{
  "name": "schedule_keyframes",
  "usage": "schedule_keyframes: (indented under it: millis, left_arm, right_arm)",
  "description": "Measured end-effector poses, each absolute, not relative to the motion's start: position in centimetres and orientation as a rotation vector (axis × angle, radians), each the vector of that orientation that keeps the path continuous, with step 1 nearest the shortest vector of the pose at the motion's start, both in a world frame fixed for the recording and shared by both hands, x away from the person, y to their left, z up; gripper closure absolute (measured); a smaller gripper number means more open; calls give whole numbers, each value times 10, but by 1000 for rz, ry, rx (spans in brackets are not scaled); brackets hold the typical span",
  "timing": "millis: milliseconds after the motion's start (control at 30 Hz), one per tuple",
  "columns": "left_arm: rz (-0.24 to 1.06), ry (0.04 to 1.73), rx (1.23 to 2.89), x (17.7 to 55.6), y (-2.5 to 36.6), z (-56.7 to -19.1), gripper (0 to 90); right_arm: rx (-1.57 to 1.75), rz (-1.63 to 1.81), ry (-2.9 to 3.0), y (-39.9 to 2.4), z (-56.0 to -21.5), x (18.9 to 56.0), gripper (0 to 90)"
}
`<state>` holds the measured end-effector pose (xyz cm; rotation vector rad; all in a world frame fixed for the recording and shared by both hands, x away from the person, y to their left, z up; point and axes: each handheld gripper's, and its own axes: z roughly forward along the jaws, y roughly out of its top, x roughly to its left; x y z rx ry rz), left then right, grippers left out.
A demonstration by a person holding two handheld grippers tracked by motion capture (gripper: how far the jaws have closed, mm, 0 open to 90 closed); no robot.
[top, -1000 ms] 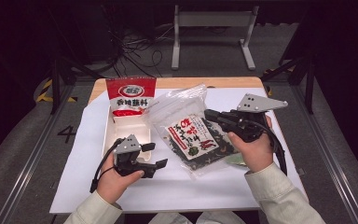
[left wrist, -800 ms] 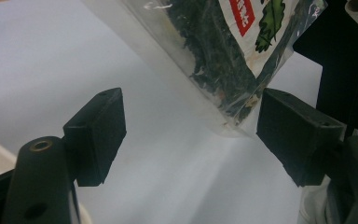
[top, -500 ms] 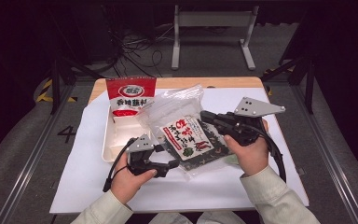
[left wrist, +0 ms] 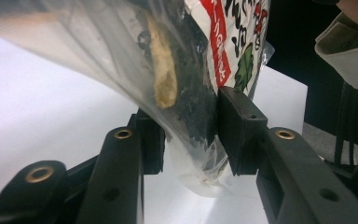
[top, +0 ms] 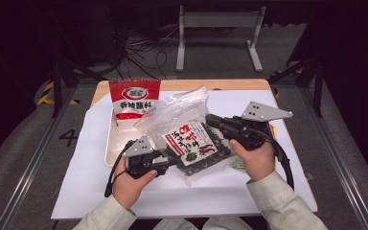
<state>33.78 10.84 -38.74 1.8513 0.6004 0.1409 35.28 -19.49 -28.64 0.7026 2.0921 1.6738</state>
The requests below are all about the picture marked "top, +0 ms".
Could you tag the white sheet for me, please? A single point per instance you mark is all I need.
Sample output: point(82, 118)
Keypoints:
point(86, 172)

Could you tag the person's legs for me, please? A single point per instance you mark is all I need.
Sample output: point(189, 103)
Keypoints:
point(223, 224)

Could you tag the aluminium floor rail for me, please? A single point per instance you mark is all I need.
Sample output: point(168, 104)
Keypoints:
point(35, 159)
point(338, 166)

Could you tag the white plastic box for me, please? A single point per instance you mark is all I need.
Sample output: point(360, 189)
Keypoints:
point(118, 140)

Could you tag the white metal stand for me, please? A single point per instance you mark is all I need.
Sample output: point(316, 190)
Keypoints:
point(218, 19)

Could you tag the yellow green snack packet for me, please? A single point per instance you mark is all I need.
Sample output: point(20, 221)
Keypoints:
point(237, 163)

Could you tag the red snack packet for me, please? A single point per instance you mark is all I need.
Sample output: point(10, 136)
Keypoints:
point(134, 96)

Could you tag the yellow black hazard tape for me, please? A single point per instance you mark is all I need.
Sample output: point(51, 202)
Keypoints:
point(44, 96)

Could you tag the person's right hand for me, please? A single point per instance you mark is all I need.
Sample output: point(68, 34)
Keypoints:
point(258, 163)

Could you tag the person's left hand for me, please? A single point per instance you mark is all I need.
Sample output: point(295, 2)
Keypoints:
point(127, 190)

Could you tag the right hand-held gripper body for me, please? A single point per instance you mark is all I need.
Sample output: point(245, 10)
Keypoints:
point(262, 111)

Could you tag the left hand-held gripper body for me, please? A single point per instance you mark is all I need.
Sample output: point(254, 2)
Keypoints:
point(139, 147)

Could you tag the clear bag of dried seaweed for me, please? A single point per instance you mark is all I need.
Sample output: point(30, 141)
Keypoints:
point(185, 140)

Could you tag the black metal stand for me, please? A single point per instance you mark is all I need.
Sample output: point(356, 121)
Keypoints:
point(57, 86)
point(317, 89)

